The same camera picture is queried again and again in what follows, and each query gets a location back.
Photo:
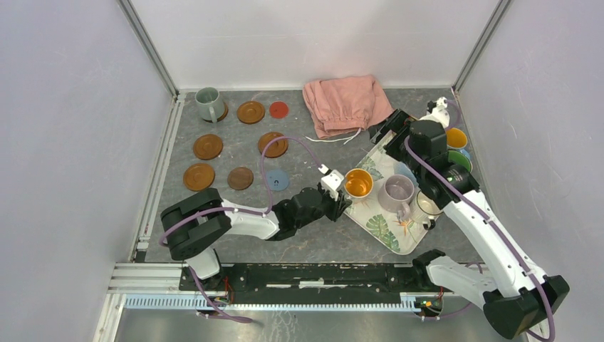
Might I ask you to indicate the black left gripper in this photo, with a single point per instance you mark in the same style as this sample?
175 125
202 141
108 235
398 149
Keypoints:
337 207

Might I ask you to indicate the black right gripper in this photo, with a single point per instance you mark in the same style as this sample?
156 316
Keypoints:
399 123

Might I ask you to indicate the white mug orange inside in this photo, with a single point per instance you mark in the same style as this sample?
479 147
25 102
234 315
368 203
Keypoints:
358 183

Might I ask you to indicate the dark brown wooden coaster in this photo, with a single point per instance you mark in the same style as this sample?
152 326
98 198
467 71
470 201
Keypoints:
240 178

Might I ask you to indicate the floral leaf print tray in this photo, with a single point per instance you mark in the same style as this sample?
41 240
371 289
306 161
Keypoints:
400 237

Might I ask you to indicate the grey green ceramic mug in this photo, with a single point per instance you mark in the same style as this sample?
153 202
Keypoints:
207 95

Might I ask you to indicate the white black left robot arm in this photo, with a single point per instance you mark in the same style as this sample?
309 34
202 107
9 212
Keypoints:
192 225

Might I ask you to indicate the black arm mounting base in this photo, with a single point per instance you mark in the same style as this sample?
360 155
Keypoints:
319 283

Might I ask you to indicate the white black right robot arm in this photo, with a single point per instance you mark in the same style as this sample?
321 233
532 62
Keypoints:
517 296

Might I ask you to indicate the light blue round coaster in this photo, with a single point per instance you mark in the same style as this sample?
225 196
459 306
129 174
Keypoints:
278 180

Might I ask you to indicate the red round coaster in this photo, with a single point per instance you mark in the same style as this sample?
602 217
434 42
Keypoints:
278 110

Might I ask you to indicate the light blue ceramic mug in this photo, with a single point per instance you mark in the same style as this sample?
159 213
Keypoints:
401 168

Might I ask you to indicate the blue butterfly mug orange inside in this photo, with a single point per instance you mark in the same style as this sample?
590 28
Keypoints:
457 140

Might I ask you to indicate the pink folded cloth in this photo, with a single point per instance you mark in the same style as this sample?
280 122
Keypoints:
346 105

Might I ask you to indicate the floral mug green inside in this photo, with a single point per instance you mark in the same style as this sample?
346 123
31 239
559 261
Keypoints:
458 158

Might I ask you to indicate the lilac ceramic mug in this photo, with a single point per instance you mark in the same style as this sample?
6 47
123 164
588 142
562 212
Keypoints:
395 196

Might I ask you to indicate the white mug black rim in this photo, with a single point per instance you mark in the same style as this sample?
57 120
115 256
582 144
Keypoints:
424 211

